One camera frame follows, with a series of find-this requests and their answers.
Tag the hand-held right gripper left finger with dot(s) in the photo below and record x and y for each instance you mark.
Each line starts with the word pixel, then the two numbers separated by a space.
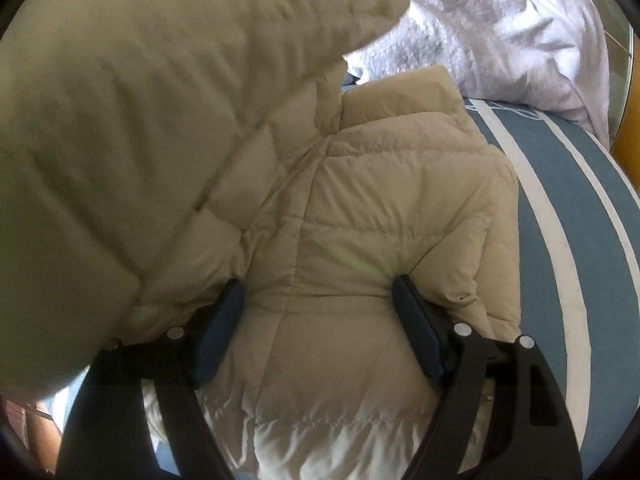
pixel 217 332

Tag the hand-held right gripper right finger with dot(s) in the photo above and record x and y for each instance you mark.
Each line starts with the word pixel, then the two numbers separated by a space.
pixel 419 329

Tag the beige quilted down jacket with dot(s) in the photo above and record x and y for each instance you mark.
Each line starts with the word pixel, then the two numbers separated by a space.
pixel 210 170

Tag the blue white striped bed sheet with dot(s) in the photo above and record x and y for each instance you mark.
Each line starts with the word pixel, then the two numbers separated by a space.
pixel 560 260

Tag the right lavender pillow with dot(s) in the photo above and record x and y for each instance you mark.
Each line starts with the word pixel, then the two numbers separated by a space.
pixel 490 25

